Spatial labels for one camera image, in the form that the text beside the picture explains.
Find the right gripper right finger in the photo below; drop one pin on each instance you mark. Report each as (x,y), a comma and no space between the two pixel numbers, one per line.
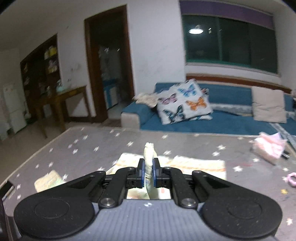
(174,180)

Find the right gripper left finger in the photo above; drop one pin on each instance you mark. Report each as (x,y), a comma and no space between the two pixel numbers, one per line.
(116,186)

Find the colourful patterned child jacket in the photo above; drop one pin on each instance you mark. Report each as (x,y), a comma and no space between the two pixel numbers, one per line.
(90,186)

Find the cream cloth on sofa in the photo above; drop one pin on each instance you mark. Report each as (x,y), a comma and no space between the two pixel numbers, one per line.
(145,98)

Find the butterfly print pillow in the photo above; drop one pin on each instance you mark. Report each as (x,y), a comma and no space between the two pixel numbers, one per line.
(183,102)

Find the blue sofa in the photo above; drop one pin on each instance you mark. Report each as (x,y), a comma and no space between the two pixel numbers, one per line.
(232,114)

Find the wooden side table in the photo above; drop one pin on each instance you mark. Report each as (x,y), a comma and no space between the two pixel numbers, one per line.
(56,101)

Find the pink tissue box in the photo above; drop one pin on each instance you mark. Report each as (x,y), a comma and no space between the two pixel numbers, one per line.
(269,147)

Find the white refrigerator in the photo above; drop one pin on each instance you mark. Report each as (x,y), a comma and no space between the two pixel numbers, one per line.
(14,107)

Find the small black box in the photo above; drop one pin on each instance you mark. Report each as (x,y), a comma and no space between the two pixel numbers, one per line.
(285,155)

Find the grey cushion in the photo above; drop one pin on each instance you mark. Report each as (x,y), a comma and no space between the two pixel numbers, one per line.
(268,105)

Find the pink hair scrunchie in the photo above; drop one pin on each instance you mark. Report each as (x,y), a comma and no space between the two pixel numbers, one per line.
(291,179)

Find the dark bookshelf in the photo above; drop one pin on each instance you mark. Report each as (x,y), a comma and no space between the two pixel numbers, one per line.
(39,70)

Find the dark doorway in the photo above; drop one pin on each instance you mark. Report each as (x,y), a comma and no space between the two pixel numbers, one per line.
(109,60)

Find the dark window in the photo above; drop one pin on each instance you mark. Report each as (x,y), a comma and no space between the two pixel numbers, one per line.
(215,40)

